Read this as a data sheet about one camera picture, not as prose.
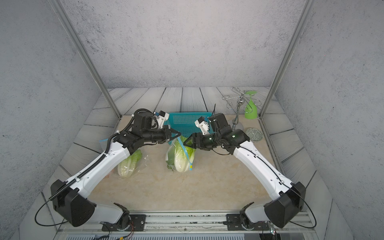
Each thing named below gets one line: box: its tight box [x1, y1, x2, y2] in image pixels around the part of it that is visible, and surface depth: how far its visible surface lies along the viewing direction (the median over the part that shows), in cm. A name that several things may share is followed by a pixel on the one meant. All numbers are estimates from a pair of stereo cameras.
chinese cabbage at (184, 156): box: [173, 135, 196, 173], surface depth 73 cm
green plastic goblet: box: [244, 90, 258, 120], surface depth 89 cm
